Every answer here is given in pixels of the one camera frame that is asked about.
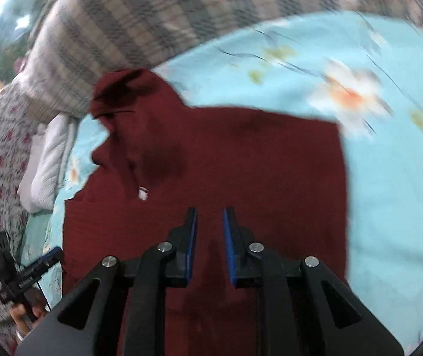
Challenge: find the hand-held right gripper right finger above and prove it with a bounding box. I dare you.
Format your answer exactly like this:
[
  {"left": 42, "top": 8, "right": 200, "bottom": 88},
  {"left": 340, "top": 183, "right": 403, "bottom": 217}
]
[{"left": 222, "top": 207, "right": 405, "bottom": 356}]

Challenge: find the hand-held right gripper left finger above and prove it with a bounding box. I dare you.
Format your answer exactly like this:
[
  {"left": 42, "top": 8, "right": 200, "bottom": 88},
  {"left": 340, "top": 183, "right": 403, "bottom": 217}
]
[{"left": 15, "top": 207, "right": 198, "bottom": 356}]

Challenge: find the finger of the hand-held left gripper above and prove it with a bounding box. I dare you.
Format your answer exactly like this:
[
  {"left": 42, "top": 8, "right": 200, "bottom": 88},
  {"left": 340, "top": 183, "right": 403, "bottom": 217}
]
[{"left": 22, "top": 247, "right": 64, "bottom": 278}]

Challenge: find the dark red knit sweater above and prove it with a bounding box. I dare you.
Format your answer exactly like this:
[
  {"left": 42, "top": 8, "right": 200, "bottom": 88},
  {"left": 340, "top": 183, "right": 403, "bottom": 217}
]
[{"left": 61, "top": 69, "right": 349, "bottom": 356}]

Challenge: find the person's left hand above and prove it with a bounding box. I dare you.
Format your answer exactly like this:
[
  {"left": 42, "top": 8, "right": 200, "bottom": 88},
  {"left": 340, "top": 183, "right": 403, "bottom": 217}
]
[{"left": 10, "top": 291, "right": 52, "bottom": 334}]

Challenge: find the white folded cloth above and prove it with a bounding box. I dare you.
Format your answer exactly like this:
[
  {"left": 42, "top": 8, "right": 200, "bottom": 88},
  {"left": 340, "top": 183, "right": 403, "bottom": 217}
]
[{"left": 16, "top": 113, "right": 79, "bottom": 214}]

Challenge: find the light blue floral bedsheet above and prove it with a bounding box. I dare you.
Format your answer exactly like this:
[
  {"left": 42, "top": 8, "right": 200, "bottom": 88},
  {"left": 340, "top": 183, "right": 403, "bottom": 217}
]
[{"left": 22, "top": 9, "right": 423, "bottom": 356}]

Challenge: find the plaid grey pillow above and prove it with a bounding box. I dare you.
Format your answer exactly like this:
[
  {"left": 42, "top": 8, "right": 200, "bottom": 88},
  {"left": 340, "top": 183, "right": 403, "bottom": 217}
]
[{"left": 13, "top": 0, "right": 423, "bottom": 123}]

